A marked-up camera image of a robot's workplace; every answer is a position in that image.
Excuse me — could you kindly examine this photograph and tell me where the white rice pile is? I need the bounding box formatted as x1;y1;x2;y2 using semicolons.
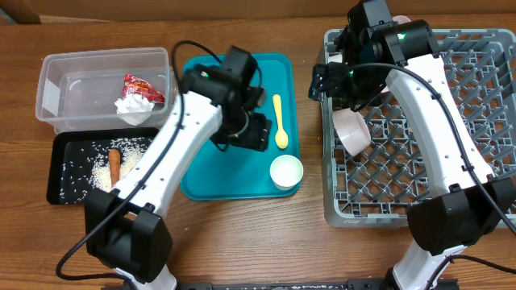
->
60;136;156;202

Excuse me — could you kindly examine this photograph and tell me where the white napkin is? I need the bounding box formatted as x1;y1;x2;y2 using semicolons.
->
114;93;154;114

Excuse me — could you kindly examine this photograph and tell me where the red snack wrapper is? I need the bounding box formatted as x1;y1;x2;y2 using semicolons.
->
122;74;165;103

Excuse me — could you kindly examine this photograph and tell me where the brown carrot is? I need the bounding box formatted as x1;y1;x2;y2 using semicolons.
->
108;149;121;187

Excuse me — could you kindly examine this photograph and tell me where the large white plate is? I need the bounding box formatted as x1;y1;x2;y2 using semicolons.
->
329;2;410;66

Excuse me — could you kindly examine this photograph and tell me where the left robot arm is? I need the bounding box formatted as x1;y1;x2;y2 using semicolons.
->
85;47;272;289

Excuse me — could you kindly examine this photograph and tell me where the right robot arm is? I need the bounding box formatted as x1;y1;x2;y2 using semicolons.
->
308;1;515;289

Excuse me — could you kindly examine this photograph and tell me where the grey dishwasher rack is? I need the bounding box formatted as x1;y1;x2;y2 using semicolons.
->
320;29;515;228

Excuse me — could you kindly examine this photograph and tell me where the yellow plastic spoon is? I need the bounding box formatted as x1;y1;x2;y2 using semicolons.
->
273;94;289;150

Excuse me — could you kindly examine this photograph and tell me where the teal serving tray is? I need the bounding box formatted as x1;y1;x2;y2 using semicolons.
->
181;53;301;201

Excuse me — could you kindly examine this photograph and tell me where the white cup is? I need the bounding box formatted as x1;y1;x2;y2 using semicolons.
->
269;155;304;191

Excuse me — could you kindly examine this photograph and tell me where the clear plastic bin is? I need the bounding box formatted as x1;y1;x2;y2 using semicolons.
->
35;48;177;134

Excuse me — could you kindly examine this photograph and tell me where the black plastic tray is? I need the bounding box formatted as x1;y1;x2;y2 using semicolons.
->
46;127;158;205

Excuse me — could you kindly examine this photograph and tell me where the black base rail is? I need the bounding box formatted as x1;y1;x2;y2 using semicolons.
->
100;277;460;290

